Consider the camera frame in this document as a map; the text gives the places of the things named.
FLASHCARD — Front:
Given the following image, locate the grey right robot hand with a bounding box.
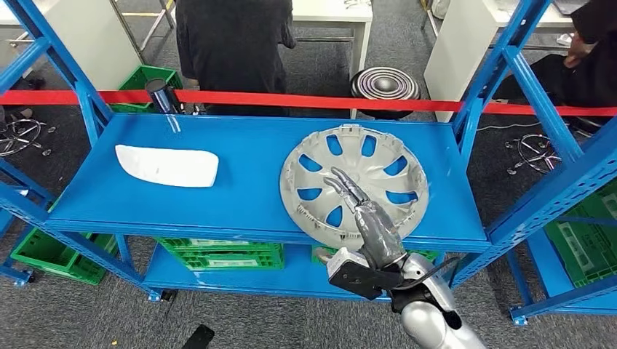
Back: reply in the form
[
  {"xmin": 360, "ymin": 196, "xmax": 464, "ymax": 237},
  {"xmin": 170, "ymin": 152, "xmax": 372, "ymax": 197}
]
[{"xmin": 322, "ymin": 167, "xmax": 408, "ymax": 270}]

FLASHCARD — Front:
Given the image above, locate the silver wheel hubcap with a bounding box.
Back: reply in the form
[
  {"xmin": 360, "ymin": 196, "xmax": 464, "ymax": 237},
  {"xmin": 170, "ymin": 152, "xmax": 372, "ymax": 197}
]
[{"xmin": 279, "ymin": 124, "xmax": 430, "ymax": 252}]

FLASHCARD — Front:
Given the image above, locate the white curved plastic part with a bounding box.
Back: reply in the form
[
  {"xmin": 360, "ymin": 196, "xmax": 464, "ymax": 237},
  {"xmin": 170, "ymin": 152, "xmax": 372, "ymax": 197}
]
[{"xmin": 114, "ymin": 144, "xmax": 220, "ymax": 189}]

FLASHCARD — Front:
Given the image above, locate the red barrier belt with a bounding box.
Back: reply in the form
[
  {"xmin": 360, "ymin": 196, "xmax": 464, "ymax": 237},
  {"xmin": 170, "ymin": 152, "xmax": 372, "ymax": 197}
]
[{"xmin": 0, "ymin": 89, "xmax": 617, "ymax": 118}]

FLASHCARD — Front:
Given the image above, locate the black ringed round stool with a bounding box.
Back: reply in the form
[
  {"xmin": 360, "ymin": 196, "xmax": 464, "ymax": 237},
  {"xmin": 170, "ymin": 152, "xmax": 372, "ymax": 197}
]
[{"xmin": 349, "ymin": 66, "xmax": 422, "ymax": 121}]

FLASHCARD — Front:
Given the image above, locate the chrome chair base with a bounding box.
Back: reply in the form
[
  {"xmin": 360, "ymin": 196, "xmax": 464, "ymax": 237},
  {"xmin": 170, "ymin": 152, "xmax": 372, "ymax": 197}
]
[
  {"xmin": 505, "ymin": 133, "xmax": 565, "ymax": 175},
  {"xmin": 0, "ymin": 118, "xmax": 56, "ymax": 158}
]

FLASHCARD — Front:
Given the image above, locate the black robot foot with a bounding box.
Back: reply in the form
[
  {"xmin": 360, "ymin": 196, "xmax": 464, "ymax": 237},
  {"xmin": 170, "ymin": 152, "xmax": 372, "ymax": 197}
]
[{"xmin": 182, "ymin": 324, "xmax": 216, "ymax": 349}]

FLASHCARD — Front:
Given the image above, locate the person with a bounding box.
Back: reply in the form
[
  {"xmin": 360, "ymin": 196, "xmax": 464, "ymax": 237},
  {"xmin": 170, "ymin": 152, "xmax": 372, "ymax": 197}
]
[
  {"xmin": 174, "ymin": 0, "xmax": 297, "ymax": 118},
  {"xmin": 491, "ymin": 0, "xmax": 617, "ymax": 136}
]

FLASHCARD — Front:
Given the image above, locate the dark laptop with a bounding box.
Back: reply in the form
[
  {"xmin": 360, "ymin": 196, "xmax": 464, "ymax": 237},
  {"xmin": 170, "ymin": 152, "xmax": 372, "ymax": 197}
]
[{"xmin": 552, "ymin": 0, "xmax": 590, "ymax": 15}]

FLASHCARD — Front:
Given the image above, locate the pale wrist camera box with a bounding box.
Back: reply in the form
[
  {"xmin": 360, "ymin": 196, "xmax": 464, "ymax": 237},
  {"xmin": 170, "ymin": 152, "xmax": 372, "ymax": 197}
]
[{"xmin": 327, "ymin": 246, "xmax": 372, "ymax": 281}]

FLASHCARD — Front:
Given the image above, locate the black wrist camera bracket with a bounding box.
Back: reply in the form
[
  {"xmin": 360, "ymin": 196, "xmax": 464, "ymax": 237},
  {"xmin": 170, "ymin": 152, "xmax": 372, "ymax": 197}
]
[{"xmin": 330, "ymin": 260, "xmax": 403, "ymax": 302}]

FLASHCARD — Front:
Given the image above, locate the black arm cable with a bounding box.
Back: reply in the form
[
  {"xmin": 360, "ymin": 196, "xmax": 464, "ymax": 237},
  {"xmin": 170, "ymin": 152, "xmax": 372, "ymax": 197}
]
[{"xmin": 399, "ymin": 256, "xmax": 462, "ymax": 291}]

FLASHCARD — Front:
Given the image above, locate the dark chrome barrier post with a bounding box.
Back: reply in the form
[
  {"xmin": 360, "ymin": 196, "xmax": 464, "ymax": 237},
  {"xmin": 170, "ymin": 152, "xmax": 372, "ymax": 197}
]
[{"xmin": 144, "ymin": 78, "xmax": 184, "ymax": 116}]

